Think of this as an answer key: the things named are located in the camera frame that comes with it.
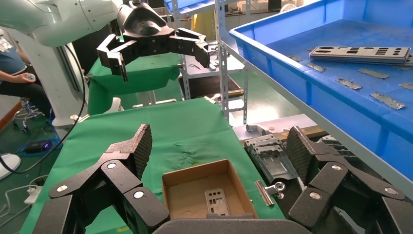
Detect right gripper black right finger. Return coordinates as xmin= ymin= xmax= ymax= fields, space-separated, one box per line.
xmin=285 ymin=126 xmax=413 ymax=234

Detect white round base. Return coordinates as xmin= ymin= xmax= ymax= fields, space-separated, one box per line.
xmin=0 ymin=153 xmax=22 ymax=180

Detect large grey metal bracket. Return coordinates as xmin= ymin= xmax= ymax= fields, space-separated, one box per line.
xmin=244 ymin=135 xmax=298 ymax=184

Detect yellow sheet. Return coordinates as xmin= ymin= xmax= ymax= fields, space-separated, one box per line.
xmin=191 ymin=9 xmax=216 ymax=42

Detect blue floor hose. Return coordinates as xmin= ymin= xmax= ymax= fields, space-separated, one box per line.
xmin=16 ymin=122 xmax=63 ymax=158

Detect bare person hand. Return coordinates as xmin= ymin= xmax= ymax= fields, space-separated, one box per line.
xmin=12 ymin=72 xmax=31 ymax=85

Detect white pipe fitting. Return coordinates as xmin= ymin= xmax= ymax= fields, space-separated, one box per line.
xmin=245 ymin=124 xmax=268 ymax=137

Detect grey perforated metal rack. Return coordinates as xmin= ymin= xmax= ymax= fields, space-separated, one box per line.
xmin=166 ymin=0 xmax=250 ymax=125

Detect white power strip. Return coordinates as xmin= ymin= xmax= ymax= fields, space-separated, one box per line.
xmin=24 ymin=185 xmax=43 ymax=205

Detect brown cardboard box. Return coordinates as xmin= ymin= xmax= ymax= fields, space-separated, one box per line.
xmin=161 ymin=158 xmax=259 ymax=221

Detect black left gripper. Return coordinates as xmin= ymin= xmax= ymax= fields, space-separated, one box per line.
xmin=96 ymin=0 xmax=211 ymax=83

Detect seated person dark clothes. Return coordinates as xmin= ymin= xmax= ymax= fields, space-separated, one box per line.
xmin=0 ymin=28 xmax=55 ymax=121

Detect bare person forearm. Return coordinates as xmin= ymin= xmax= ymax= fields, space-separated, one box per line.
xmin=0 ymin=69 xmax=18 ymax=85

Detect single metal shield plate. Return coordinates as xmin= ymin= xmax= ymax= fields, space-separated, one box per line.
xmin=204 ymin=187 xmax=232 ymax=216

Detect blue plastic tray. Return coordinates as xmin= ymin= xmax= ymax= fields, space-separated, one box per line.
xmin=229 ymin=0 xmax=413 ymax=181

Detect green cloth covered table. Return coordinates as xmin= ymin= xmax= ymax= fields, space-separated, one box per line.
xmin=87 ymin=51 xmax=182 ymax=115

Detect wheeled metal stool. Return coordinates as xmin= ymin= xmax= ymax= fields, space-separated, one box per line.
xmin=12 ymin=98 xmax=41 ymax=133

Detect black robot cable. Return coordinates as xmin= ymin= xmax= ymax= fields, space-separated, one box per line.
xmin=0 ymin=44 xmax=86 ymax=175

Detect dark board wooden edge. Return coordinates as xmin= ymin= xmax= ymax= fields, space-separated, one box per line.
xmin=178 ymin=75 xmax=245 ymax=99

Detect silver binder clip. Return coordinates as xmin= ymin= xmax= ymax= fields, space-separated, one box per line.
xmin=254 ymin=179 xmax=286 ymax=207

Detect black device purple light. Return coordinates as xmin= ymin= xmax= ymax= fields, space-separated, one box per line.
xmin=24 ymin=139 xmax=53 ymax=155

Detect small blue plastic bin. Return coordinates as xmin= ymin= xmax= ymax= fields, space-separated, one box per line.
xmin=164 ymin=0 xmax=214 ymax=11

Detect stack of metal shield plates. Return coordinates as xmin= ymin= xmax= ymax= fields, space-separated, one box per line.
xmin=308 ymin=45 xmax=413 ymax=67

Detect green table cloth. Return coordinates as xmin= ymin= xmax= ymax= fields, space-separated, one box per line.
xmin=19 ymin=97 xmax=285 ymax=234

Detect white floor cables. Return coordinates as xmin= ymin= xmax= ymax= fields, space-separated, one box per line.
xmin=0 ymin=174 xmax=49 ymax=227

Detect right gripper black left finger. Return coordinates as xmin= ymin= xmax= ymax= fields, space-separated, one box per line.
xmin=32 ymin=123 xmax=170 ymax=234

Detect white robot torso column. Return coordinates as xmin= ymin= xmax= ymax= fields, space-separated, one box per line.
xmin=4 ymin=27 xmax=89 ymax=130

